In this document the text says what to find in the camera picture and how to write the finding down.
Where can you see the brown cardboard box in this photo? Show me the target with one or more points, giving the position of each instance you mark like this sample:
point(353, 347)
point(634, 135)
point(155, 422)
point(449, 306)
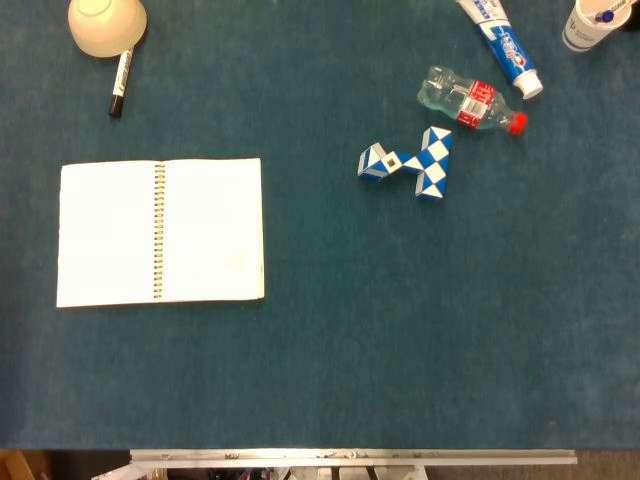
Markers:
point(15, 467)

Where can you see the yellow spiral notebook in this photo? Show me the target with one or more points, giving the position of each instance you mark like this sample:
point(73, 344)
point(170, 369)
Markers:
point(210, 230)

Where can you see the black whiteboard marker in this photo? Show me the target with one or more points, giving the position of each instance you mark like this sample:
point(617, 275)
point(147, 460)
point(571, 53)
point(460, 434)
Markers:
point(120, 85)

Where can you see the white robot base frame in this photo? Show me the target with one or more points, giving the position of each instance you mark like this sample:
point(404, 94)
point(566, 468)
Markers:
point(300, 473)

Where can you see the blue-capped marker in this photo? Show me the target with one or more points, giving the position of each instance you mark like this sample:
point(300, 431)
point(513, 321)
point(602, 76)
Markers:
point(604, 16)

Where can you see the blue white snake puzzle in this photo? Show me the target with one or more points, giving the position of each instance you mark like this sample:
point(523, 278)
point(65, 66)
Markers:
point(432, 165)

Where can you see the clear red-capped plastic bottle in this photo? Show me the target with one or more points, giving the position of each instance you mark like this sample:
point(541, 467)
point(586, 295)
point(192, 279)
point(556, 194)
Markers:
point(450, 95)

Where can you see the white upturned bowl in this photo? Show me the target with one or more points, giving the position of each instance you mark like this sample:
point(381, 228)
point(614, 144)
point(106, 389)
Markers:
point(106, 25)

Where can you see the aluminium frame rail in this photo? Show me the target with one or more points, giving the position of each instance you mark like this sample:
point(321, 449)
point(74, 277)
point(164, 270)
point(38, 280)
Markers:
point(350, 456)

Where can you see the white paper cup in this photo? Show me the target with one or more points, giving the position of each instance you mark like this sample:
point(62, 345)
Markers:
point(582, 35)

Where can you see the blue felt table cloth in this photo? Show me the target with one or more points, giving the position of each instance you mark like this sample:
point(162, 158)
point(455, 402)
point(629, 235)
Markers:
point(320, 360)

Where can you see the blue white toothpaste tube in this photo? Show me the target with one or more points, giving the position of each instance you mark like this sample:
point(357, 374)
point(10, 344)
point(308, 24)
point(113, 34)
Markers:
point(507, 47)

